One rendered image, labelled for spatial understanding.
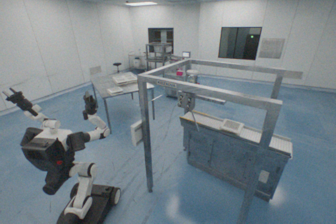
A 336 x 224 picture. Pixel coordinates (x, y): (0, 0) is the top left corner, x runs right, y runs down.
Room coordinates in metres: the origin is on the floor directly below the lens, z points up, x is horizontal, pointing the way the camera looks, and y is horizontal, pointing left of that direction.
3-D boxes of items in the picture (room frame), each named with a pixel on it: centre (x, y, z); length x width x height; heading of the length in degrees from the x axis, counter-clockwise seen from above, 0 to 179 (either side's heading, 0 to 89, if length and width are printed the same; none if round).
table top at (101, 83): (3.70, 1.16, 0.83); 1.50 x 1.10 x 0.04; 32
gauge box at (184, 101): (1.99, -0.24, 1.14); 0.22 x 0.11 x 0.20; 56
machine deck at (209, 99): (1.99, -0.49, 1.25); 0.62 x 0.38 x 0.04; 56
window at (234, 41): (6.49, -2.68, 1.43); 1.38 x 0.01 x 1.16; 64
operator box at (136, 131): (1.50, 0.33, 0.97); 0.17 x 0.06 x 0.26; 146
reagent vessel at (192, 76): (2.05, -0.31, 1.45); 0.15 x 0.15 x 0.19
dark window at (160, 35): (7.98, 0.34, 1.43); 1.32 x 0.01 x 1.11; 64
